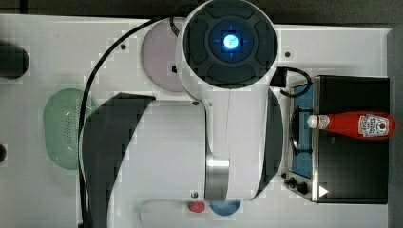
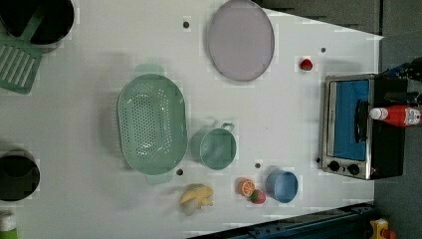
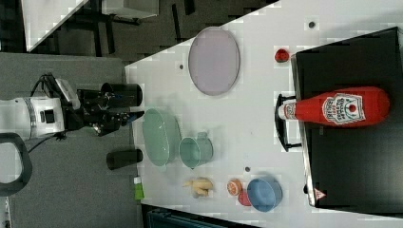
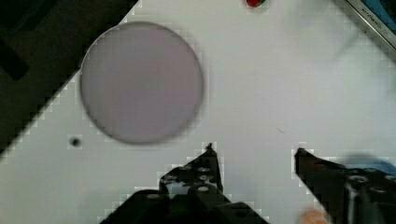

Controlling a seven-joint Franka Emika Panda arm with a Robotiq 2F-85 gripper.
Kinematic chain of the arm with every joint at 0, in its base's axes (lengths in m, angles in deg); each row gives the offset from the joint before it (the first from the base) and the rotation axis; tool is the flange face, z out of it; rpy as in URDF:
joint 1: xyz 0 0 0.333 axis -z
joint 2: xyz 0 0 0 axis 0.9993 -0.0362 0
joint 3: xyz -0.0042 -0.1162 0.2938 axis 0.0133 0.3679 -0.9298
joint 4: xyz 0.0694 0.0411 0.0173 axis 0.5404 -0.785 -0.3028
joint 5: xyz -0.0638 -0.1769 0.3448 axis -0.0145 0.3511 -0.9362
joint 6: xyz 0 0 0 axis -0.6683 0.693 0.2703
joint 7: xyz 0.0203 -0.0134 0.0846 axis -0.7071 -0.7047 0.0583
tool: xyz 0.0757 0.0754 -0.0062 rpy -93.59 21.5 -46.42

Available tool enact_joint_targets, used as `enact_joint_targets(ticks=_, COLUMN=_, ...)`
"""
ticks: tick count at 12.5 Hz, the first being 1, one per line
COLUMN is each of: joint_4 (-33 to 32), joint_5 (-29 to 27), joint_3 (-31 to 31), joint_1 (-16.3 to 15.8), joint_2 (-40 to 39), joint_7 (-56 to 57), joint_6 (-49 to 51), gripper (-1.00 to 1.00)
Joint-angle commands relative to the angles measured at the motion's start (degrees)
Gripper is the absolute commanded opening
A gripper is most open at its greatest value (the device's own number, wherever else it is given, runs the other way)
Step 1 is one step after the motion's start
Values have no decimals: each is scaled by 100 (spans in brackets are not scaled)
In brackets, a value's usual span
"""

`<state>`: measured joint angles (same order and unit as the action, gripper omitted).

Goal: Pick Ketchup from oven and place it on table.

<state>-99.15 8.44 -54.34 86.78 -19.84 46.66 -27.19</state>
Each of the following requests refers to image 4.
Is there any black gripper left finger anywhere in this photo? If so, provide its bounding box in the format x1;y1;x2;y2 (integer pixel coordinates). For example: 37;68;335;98
100;145;268;224

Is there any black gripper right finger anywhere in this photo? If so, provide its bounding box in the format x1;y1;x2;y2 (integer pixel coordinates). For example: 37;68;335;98
294;148;396;224

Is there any silver toy oven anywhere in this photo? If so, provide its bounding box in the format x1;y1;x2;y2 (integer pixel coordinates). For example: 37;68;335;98
332;0;396;58

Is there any round lilac plate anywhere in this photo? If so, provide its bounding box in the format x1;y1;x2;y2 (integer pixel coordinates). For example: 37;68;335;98
80;21;205;144

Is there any small red strawberry toy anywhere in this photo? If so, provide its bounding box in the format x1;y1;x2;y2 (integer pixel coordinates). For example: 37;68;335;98
246;0;266;7

